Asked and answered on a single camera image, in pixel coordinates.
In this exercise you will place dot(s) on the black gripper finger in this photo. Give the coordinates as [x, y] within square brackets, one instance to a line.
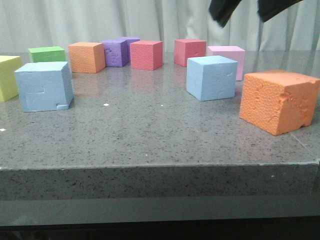
[267, 9]
[221, 10]

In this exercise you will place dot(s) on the smooth light blue foam cube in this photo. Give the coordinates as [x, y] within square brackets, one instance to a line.
[211, 77]

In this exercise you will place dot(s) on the scuffed light blue foam cube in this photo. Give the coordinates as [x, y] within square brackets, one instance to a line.
[44, 86]

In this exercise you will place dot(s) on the pink foam cube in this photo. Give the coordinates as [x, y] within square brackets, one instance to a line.
[233, 52]

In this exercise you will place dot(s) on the red foam cube right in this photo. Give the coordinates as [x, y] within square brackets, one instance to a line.
[188, 48]

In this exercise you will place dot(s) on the red foam cube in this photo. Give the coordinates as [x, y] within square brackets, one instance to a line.
[188, 48]
[146, 54]

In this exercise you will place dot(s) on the red foam cube left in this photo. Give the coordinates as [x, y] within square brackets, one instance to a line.
[146, 54]

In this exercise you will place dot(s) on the damaged orange foam cube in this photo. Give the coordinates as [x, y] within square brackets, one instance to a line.
[279, 101]

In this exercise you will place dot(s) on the rear purple foam cube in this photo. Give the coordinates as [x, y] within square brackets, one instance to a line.
[129, 40]

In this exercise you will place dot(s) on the purple foam cube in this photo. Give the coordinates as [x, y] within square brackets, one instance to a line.
[129, 40]
[116, 52]

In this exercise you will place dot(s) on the front purple foam cube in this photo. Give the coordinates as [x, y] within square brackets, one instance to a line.
[116, 52]

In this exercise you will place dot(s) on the small orange foam cube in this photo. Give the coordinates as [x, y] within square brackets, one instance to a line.
[87, 57]

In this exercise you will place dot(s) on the green foam cube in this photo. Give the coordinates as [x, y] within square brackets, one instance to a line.
[47, 54]

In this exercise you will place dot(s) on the white pleated curtain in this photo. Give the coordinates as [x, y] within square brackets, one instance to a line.
[40, 23]

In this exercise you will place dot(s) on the yellow foam cube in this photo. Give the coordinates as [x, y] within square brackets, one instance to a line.
[8, 86]

